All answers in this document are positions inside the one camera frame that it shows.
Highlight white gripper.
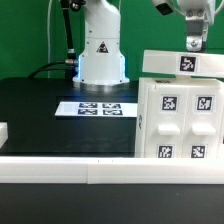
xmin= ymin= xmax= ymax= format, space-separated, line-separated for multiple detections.
xmin=177 ymin=0 xmax=216 ymax=52

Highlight white cabinet top block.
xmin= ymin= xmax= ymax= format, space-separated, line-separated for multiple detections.
xmin=142 ymin=50 xmax=224 ymax=78

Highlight white cabinet door panel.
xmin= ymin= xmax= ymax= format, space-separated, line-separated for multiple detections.
xmin=182 ymin=81 xmax=223 ymax=159
xmin=144 ymin=84 xmax=187 ymax=158

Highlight white cabinet body box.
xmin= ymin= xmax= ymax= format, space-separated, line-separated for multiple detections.
xmin=135 ymin=78 xmax=224 ymax=158

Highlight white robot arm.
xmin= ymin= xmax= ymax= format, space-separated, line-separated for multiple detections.
xmin=59 ymin=0 xmax=222 ymax=91

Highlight white U-shaped table fence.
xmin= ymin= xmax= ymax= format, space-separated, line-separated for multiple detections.
xmin=0 ymin=121 xmax=224 ymax=185

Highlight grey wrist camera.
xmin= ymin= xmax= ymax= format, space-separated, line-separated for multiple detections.
xmin=151 ymin=0 xmax=174 ymax=15

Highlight black cable bundle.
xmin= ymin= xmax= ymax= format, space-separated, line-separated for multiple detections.
xmin=27 ymin=0 xmax=84 ymax=80

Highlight white thin cable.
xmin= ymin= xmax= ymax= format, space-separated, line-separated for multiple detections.
xmin=46 ymin=0 xmax=54 ymax=80

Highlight white marker base plate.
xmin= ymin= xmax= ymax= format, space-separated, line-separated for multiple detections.
xmin=55 ymin=101 xmax=137 ymax=117

